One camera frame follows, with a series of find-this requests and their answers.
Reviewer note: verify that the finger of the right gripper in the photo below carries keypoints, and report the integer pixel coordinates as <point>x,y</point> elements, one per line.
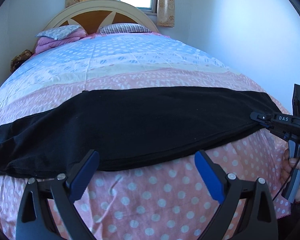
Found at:
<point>281,131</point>
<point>261,117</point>

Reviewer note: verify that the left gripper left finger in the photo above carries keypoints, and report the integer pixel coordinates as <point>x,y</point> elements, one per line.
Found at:
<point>35,219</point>

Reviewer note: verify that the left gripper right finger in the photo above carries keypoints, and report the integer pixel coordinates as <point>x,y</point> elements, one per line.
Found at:
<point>257,220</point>

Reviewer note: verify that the black pants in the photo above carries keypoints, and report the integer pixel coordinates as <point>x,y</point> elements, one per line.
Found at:
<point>128,128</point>

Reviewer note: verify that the pink blue dotted bedspread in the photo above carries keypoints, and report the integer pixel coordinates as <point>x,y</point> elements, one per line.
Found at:
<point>168,200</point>

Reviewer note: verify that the beige right headboard curtain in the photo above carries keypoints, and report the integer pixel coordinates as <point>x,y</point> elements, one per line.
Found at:
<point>166,13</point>

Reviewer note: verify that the brown plush toy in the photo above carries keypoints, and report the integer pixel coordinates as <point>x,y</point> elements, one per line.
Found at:
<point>20,59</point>

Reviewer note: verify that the striped pillow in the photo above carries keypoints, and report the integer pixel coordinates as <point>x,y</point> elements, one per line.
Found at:
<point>123,28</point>

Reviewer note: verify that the folded pink blanket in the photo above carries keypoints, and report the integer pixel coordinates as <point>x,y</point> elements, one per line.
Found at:
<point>46,43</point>

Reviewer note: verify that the grey floral pillow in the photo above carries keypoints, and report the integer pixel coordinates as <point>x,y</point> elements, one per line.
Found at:
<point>58,33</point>

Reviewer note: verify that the cream wooden headboard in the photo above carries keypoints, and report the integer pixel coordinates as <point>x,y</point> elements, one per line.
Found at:
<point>94,14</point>

